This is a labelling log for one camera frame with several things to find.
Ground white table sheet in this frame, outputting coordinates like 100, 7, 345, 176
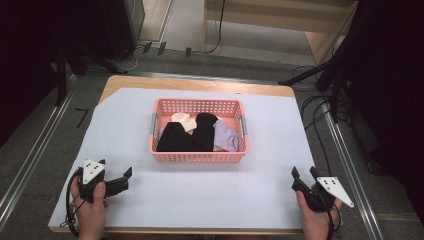
48, 87, 316, 231

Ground black floor cables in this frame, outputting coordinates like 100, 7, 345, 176
292, 64, 351, 177

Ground black metal stand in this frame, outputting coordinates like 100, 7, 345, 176
278, 19, 371, 124

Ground pink plastic basket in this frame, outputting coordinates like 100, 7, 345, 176
148, 97, 251, 164

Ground metal floor rail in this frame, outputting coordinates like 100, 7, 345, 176
0, 74, 79, 231
321, 99, 386, 240

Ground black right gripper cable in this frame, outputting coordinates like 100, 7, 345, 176
325, 201, 343, 240

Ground dark cabinet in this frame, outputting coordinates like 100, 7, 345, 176
99, 0, 146, 61

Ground black sock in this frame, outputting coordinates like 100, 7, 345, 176
156, 112, 219, 153

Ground cream sock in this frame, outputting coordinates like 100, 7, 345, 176
170, 112, 199, 133

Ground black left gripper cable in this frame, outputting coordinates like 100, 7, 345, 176
59, 169, 84, 238

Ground lavender sock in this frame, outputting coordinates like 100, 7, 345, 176
213, 119, 240, 153

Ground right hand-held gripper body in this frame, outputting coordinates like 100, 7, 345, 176
300, 175, 355, 213

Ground black hanging cable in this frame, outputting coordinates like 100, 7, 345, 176
203, 0, 227, 55

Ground wooden table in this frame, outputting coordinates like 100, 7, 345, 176
49, 74, 304, 236

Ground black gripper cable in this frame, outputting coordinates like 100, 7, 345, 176
59, 169, 84, 238
325, 201, 343, 240

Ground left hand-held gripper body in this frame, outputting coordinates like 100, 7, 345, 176
77, 158, 111, 203

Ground light wooden shelf unit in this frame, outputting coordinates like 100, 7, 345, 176
201, 0, 360, 66

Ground person's right hand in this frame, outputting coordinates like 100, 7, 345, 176
295, 190, 344, 240

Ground dark metal stand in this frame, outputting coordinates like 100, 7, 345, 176
49, 36, 129, 107

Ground person's left hand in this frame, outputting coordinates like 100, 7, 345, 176
70, 175, 110, 240

